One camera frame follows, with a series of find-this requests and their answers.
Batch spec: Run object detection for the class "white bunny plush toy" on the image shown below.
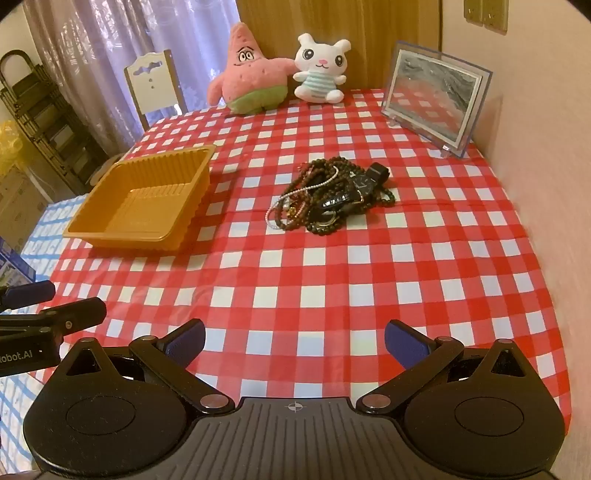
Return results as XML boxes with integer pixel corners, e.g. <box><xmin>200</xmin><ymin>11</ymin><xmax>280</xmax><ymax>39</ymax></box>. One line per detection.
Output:
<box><xmin>292</xmin><ymin>32</ymin><xmax>352</xmax><ymax>104</ymax></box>

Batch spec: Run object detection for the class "wooden bead bracelet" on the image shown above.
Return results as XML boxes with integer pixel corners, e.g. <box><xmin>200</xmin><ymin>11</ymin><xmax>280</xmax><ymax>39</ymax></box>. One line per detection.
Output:
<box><xmin>264</xmin><ymin>156</ymin><xmax>397</xmax><ymax>235</ymax></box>

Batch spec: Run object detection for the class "blue checked bed sheet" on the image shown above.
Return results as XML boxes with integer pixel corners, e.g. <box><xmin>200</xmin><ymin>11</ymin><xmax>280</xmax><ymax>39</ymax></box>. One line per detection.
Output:
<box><xmin>0</xmin><ymin>196</ymin><xmax>93</xmax><ymax>467</ymax></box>

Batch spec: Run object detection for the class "yellow plastic tray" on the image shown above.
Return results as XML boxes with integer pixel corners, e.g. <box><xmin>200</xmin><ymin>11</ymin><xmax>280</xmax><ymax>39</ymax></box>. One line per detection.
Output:
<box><xmin>62</xmin><ymin>144</ymin><xmax>218</xmax><ymax>251</ymax></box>

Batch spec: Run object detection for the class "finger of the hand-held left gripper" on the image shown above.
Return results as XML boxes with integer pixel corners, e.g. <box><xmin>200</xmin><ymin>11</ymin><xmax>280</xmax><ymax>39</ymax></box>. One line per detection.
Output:
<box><xmin>0</xmin><ymin>280</ymin><xmax>57</xmax><ymax>309</ymax></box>
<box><xmin>0</xmin><ymin>296</ymin><xmax>108</xmax><ymax>343</ymax></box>

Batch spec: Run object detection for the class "white wooden chair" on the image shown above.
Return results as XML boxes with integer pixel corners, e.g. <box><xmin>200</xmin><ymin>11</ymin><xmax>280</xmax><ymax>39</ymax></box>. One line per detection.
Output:
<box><xmin>90</xmin><ymin>50</ymin><xmax>189</xmax><ymax>185</ymax></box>

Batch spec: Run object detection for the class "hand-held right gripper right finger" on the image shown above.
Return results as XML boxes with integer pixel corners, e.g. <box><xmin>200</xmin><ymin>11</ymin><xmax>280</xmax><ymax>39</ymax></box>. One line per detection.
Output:
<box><xmin>355</xmin><ymin>319</ymin><xmax>532</xmax><ymax>416</ymax></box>

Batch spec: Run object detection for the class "wooden door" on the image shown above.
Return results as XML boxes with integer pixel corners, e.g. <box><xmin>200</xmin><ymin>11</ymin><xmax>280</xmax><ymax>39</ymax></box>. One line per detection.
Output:
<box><xmin>236</xmin><ymin>0</ymin><xmax>446</xmax><ymax>88</ymax></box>

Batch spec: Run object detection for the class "cardboard box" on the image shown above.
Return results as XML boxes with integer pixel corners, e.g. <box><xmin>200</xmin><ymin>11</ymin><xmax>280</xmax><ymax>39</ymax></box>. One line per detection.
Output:
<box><xmin>0</xmin><ymin>166</ymin><xmax>47</xmax><ymax>252</ymax></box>

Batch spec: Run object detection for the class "clear framed sand picture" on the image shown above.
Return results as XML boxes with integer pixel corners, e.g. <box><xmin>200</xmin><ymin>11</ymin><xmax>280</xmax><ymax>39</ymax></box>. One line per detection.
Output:
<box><xmin>381</xmin><ymin>41</ymin><xmax>494</xmax><ymax>160</ymax></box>

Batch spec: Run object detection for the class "blue printed box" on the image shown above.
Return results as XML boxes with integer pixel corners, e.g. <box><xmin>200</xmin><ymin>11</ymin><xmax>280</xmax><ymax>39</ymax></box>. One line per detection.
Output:
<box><xmin>0</xmin><ymin>237</ymin><xmax>35</xmax><ymax>289</ymax></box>

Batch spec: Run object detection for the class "red checkered tablecloth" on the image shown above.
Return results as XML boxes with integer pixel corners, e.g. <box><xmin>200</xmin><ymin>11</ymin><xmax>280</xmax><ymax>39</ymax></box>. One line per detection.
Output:
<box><xmin>46</xmin><ymin>88</ymin><xmax>573</xmax><ymax>435</ymax></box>

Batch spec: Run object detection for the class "purple patterned curtain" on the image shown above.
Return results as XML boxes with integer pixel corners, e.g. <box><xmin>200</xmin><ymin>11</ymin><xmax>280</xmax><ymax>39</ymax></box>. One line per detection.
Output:
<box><xmin>23</xmin><ymin>0</ymin><xmax>241</xmax><ymax>144</ymax></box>

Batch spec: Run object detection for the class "pink starfish plush toy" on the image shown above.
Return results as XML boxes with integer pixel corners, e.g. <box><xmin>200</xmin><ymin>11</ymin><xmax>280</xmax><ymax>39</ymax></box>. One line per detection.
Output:
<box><xmin>206</xmin><ymin>22</ymin><xmax>296</xmax><ymax>116</ymax></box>

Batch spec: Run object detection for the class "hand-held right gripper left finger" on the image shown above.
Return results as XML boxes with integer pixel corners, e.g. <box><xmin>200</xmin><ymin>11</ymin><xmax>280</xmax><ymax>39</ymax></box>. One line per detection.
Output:
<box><xmin>60</xmin><ymin>318</ymin><xmax>236</xmax><ymax>416</ymax></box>

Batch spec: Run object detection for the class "folded dark metal rack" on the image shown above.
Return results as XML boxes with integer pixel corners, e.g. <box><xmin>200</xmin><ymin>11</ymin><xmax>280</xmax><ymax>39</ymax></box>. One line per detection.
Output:
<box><xmin>0</xmin><ymin>50</ymin><xmax>109</xmax><ymax>195</ymax></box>

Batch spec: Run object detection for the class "yellow covered fan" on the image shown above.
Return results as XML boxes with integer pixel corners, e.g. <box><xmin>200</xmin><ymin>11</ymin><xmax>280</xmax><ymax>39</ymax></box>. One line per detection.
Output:
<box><xmin>0</xmin><ymin>120</ymin><xmax>24</xmax><ymax>174</ymax></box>

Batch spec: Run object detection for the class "black wristwatch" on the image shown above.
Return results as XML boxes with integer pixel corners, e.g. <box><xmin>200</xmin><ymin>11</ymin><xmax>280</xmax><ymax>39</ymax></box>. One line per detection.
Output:
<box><xmin>318</xmin><ymin>162</ymin><xmax>389</xmax><ymax>213</ymax></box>

